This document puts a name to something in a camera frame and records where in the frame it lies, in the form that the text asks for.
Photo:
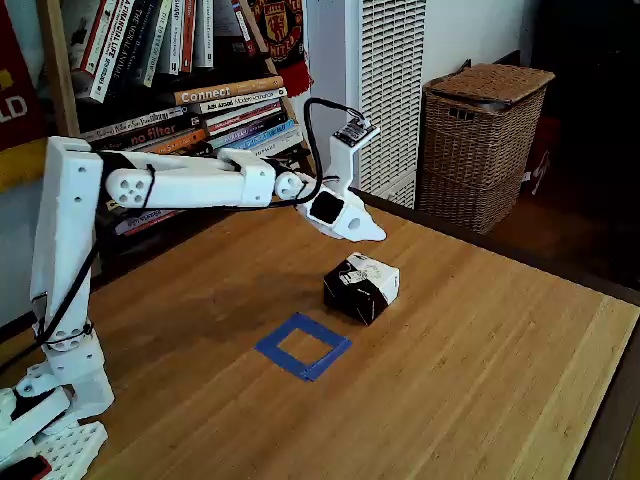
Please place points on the black book Moral Animal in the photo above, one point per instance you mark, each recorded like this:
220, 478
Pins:
127, 45

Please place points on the light blue book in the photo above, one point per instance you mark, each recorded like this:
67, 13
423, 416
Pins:
260, 136

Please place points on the orange standing book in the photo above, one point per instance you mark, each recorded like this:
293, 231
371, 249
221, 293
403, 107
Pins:
187, 35

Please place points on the white red book Financial Life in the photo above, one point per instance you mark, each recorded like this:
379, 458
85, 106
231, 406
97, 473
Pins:
102, 50

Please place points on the white louvered heater unit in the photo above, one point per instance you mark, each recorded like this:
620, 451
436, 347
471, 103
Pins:
390, 75

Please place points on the red and black clamp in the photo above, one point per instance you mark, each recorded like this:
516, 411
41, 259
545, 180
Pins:
25, 470

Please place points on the black and white box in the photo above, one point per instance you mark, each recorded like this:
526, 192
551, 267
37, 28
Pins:
360, 290

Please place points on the blue tape square target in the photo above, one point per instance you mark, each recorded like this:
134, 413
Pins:
280, 357

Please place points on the red and yellow banner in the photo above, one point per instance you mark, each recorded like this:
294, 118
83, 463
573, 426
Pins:
17, 100

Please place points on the white perforated base plate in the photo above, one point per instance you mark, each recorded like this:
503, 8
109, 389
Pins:
70, 450

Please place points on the tan book titled Connect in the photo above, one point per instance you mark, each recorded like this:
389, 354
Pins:
225, 91

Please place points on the white book titled Modern Romance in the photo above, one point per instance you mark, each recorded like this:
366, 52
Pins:
240, 101

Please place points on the brown wicker basket with lid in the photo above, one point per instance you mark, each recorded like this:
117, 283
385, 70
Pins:
475, 150

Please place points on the white bracket with camera board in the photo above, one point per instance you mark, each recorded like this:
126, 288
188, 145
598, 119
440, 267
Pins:
342, 150

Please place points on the black book titled no filter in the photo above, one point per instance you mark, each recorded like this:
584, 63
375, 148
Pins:
150, 134

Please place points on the red and white floor object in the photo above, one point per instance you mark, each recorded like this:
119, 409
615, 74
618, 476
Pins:
541, 170

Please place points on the red football club scarf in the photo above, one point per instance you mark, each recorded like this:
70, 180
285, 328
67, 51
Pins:
282, 40

